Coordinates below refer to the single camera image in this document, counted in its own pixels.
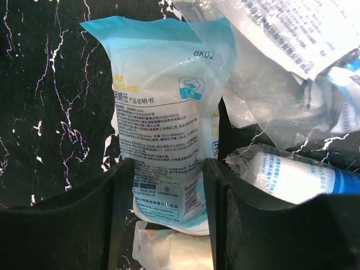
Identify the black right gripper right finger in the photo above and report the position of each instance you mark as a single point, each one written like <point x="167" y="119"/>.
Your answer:
<point x="250" y="229"/>

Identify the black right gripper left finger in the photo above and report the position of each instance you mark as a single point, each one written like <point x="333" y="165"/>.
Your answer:
<point x="78" y="229"/>

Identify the clear bag cotton balls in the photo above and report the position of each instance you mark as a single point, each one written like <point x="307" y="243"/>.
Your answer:
<point x="168" y="249"/>

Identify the blue cotton swab packet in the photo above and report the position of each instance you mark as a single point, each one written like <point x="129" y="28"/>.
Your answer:
<point x="166" y="97"/>

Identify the white blue ointment tube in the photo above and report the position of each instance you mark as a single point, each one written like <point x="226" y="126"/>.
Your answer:
<point x="290" y="177"/>

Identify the clear bag of gauze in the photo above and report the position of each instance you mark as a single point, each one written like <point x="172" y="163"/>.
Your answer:
<point x="293" y="66"/>

